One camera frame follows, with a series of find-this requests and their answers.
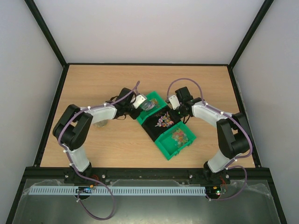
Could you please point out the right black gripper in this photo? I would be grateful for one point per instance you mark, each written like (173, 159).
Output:
(176, 114)

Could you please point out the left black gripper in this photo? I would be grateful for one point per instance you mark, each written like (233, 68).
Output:
(135, 115)

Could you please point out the silver metal scoop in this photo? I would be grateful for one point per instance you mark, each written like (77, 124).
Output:
(147, 105)

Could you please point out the green bin with square lollipops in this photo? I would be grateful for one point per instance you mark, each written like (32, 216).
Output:
(159, 104)

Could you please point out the black bin with swirl lollipops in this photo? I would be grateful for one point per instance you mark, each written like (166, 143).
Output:
(159, 123)

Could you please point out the green bin with gummy candies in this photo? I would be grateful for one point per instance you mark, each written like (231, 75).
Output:
(172, 141)

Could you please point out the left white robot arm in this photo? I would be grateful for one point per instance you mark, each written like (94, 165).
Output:
(72, 128)

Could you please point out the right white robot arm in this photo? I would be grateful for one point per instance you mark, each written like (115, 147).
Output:
(233, 133)

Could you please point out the gold jar lid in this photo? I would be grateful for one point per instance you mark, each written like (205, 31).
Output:
(101, 124)

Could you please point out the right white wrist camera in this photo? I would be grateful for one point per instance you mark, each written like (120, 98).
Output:
(173, 100)

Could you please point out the black aluminium frame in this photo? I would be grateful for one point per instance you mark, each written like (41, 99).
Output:
(35, 171)

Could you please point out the white slotted cable duct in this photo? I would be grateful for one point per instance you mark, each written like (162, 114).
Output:
(117, 191)

